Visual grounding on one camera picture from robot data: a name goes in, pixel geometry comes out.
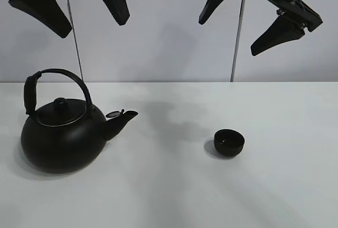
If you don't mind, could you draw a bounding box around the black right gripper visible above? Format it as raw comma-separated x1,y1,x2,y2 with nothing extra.
199,0,323,56

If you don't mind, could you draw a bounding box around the small black teacup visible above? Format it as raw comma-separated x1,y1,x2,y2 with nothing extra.
213,129,245,157

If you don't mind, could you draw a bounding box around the black round teapot kettle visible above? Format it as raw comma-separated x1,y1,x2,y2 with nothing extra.
21,69,138,174

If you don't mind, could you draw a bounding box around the silver wall seam strip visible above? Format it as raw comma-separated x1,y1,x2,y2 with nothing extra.
230,0,246,82

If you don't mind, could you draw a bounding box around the thin dark wall seam strip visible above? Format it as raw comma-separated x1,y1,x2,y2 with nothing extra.
67,0,83,81

